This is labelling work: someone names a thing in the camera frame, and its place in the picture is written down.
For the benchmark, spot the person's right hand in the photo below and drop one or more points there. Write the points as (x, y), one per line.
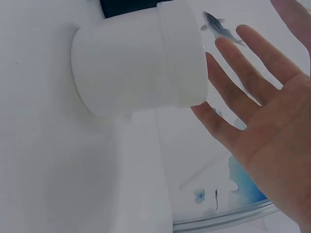
(274, 136)

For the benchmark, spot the white cylindrical plastic jar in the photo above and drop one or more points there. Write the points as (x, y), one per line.
(136, 63)

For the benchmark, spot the dark blue object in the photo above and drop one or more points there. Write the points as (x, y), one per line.
(126, 8)

